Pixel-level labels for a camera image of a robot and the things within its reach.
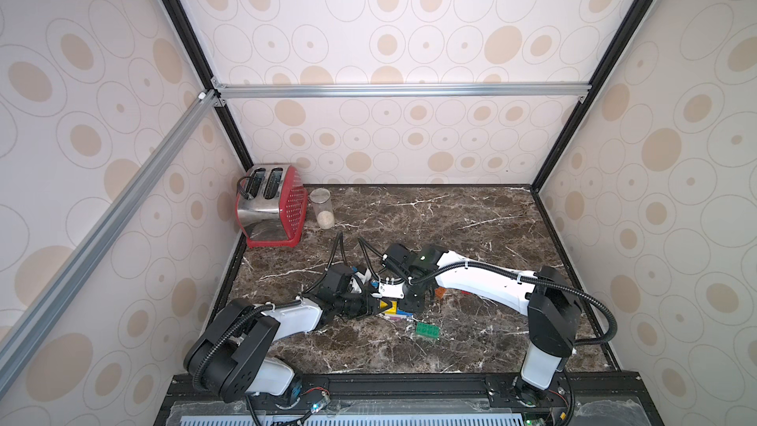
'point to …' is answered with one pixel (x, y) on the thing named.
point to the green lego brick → (427, 329)
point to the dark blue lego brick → (404, 313)
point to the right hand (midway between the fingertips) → (414, 295)
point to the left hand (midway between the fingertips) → (393, 309)
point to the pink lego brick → (395, 318)
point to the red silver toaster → (271, 204)
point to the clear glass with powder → (322, 204)
